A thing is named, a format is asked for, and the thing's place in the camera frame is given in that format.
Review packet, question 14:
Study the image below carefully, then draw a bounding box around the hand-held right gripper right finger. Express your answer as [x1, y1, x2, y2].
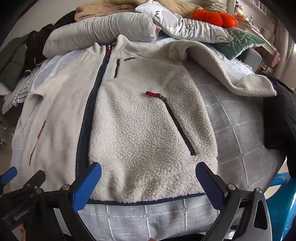
[195, 161, 272, 241]

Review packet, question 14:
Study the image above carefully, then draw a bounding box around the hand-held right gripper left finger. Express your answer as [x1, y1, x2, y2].
[28, 162, 102, 241]

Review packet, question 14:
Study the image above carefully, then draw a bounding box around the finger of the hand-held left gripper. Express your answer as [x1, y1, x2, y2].
[0, 170, 46, 199]
[0, 166, 18, 184]

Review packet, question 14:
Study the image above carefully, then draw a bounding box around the white fleece jacket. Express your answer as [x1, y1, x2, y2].
[10, 34, 277, 204]

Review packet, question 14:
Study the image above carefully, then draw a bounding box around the pile of black clothes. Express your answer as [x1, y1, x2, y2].
[24, 10, 80, 73]

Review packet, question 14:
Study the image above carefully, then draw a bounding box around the light blue checked bedsheet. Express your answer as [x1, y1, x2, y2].
[2, 38, 287, 241]

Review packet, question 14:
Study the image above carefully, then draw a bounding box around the blue plastic stool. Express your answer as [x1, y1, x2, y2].
[266, 173, 296, 241]

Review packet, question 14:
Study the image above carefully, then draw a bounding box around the grey gingham cloth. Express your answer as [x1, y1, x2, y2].
[2, 70, 37, 114]

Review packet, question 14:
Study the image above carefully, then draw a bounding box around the black garment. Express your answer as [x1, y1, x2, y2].
[255, 73, 296, 160]

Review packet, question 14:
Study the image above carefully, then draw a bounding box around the grey padded jacket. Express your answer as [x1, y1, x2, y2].
[0, 34, 30, 95]

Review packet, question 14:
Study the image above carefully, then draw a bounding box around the grey bedside box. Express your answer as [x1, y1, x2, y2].
[238, 47, 263, 72]

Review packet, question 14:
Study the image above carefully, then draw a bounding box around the green snowflake pillow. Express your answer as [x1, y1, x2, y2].
[211, 27, 266, 60]

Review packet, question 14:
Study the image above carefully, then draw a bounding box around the grey folded duvet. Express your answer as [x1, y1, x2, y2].
[43, 11, 158, 58]

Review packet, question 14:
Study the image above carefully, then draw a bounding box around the white patterned pillow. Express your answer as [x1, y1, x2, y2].
[135, 0, 234, 44]

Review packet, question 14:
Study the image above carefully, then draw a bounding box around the orange pumpkin cushion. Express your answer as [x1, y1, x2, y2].
[192, 9, 238, 28]

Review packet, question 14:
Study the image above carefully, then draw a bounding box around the white bookshelf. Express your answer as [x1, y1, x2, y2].
[228, 0, 285, 67]

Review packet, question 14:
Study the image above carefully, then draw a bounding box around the beige quilted blanket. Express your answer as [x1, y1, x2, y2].
[75, 0, 204, 22]

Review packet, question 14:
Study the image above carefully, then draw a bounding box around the stack of books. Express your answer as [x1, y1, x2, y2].
[202, 0, 228, 12]

